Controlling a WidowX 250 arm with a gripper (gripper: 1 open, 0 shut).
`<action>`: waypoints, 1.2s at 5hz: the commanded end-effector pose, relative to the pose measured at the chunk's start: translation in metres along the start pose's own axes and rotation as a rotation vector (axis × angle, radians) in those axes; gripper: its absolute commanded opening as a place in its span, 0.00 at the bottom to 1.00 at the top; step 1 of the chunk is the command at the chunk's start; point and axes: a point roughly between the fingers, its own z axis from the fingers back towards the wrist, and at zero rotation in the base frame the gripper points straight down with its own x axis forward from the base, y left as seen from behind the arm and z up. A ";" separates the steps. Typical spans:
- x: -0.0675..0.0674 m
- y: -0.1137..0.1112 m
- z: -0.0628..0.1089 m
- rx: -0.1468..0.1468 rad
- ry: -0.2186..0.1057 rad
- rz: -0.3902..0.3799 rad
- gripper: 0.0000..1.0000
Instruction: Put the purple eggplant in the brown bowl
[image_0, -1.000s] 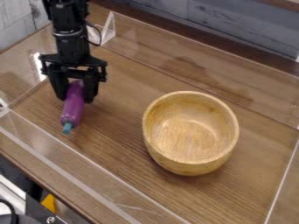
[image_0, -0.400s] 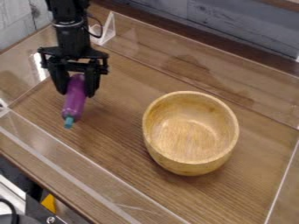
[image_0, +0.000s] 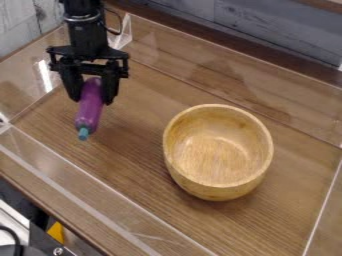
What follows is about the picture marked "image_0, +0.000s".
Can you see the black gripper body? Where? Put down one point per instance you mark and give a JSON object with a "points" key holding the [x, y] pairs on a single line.
{"points": [[87, 55]]}

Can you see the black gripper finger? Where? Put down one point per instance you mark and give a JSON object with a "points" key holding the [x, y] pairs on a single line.
{"points": [[72, 81], [109, 80]]}

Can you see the purple toy eggplant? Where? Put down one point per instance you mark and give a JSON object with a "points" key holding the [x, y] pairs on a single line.
{"points": [[89, 108]]}

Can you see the brown wooden bowl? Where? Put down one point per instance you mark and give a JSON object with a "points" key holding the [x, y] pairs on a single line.
{"points": [[218, 150]]}

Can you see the yellow black equipment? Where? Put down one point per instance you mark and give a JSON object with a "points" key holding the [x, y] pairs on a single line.
{"points": [[48, 245]]}

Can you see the clear acrylic corner bracket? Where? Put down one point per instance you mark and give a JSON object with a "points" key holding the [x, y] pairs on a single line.
{"points": [[119, 41]]}

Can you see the clear acrylic tray wall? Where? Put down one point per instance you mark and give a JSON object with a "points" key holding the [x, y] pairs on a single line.
{"points": [[112, 223]]}

